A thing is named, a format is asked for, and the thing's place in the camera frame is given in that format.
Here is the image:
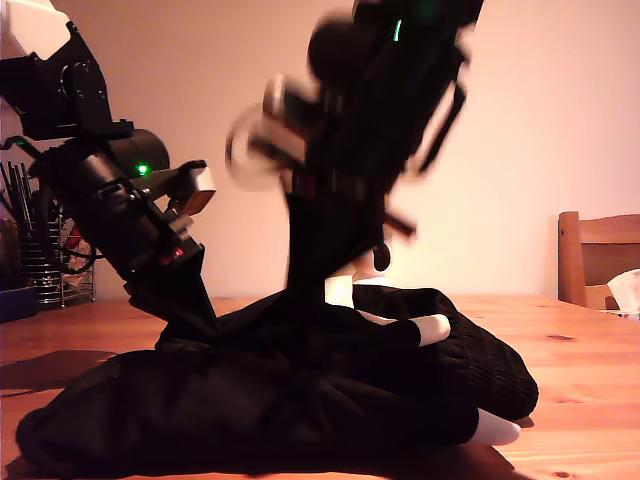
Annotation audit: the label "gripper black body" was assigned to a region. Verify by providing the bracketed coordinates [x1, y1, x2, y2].
[62, 179, 205, 291]

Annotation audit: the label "arm grey camera box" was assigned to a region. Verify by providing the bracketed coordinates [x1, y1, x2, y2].
[260, 73, 324, 134]
[167, 159, 218, 215]

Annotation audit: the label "white tissue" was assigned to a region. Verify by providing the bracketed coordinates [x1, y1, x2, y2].
[605, 269, 640, 316]

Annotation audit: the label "black camera cable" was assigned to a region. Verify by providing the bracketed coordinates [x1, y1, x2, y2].
[223, 105, 284, 195]

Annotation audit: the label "black shorts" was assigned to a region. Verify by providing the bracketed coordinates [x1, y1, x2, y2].
[14, 259, 541, 480]

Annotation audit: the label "crumpled clear plastic bag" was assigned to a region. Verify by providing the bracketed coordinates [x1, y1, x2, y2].
[63, 249, 97, 292]

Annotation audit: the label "navy blue box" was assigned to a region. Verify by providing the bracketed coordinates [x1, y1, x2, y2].
[0, 286, 40, 325]

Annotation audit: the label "dark brown bag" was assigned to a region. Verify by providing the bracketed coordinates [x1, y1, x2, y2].
[0, 218, 20, 294]

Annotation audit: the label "black chopstick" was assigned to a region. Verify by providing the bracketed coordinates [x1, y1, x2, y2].
[19, 162, 34, 221]
[0, 162, 22, 224]
[7, 162, 27, 224]

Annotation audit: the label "wooden chair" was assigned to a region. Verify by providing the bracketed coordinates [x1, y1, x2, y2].
[556, 211, 640, 312]

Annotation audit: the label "chrome wire utensil holder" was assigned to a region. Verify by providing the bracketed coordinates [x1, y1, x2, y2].
[16, 214, 97, 307]

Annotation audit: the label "white security camera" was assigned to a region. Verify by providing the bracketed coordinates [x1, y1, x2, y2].
[349, 242, 397, 289]

